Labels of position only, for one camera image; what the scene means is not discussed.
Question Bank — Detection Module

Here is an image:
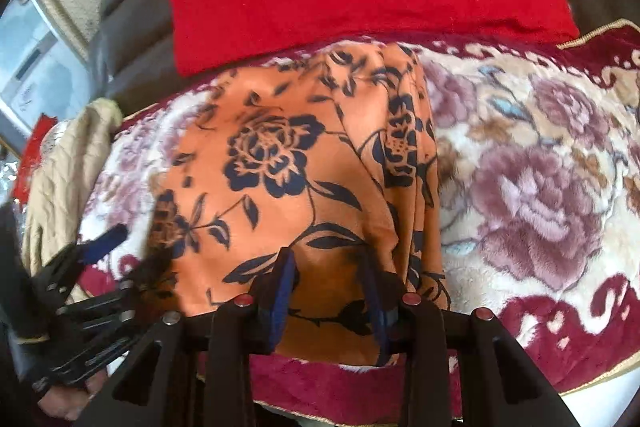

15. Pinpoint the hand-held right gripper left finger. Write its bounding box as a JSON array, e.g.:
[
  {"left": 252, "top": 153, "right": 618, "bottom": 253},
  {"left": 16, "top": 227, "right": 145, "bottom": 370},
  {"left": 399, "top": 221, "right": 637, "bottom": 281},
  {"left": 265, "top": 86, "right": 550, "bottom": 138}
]
[{"left": 100, "top": 247, "right": 298, "bottom": 427}]

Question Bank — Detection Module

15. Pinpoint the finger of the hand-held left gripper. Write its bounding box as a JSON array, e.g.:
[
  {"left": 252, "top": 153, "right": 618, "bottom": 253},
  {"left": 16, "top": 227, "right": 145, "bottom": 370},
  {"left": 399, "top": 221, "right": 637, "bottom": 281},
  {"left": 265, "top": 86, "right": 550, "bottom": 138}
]
[
  {"left": 30, "top": 224, "right": 128, "bottom": 303},
  {"left": 35, "top": 249, "right": 176, "bottom": 388}
]

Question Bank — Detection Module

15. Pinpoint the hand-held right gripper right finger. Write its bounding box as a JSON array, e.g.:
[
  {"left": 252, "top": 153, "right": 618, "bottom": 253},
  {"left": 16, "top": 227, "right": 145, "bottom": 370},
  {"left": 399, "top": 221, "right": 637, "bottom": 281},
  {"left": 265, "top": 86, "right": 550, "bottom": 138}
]
[{"left": 360, "top": 252, "right": 571, "bottom": 427}]

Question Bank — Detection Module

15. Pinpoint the orange floral cloth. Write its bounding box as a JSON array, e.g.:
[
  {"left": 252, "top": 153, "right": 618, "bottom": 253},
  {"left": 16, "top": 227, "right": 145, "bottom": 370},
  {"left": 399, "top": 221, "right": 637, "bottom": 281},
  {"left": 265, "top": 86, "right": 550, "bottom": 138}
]
[{"left": 150, "top": 42, "right": 451, "bottom": 368}]

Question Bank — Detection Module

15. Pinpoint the person's left hand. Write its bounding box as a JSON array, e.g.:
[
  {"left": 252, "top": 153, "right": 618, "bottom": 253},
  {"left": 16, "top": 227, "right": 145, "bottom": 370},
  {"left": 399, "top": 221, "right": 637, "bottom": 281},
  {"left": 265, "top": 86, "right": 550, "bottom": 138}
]
[{"left": 37, "top": 369, "right": 108, "bottom": 423}]

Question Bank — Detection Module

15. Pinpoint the beige quilted cloth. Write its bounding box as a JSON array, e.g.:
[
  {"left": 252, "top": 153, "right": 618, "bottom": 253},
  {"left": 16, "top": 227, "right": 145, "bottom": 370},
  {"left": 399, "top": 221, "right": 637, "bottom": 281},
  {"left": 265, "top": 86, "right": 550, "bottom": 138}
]
[{"left": 22, "top": 99, "right": 126, "bottom": 293}]

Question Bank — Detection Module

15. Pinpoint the red packet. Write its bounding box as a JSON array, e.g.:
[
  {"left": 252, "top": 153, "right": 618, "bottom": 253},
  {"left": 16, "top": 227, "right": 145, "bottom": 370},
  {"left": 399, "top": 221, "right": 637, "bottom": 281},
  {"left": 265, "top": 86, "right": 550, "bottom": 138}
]
[{"left": 10, "top": 114, "right": 56, "bottom": 202}]

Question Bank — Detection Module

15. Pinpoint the maroon floral plush blanket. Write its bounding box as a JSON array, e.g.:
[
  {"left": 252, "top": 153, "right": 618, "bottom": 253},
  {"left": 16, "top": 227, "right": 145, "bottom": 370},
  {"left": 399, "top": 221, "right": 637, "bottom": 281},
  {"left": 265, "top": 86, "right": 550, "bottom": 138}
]
[{"left": 80, "top": 19, "right": 640, "bottom": 425}]

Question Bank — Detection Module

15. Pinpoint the glass window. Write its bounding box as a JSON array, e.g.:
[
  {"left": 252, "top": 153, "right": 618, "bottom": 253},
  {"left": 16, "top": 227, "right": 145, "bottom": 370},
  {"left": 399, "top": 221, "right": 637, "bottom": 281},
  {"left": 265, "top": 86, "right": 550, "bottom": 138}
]
[{"left": 0, "top": 0, "right": 93, "bottom": 132}]

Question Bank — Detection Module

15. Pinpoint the brown leather sofa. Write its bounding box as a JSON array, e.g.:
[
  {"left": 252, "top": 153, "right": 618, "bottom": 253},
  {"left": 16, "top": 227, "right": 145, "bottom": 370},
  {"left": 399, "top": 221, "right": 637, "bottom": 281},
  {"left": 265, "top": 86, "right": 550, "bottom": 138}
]
[{"left": 87, "top": 0, "right": 640, "bottom": 118}]

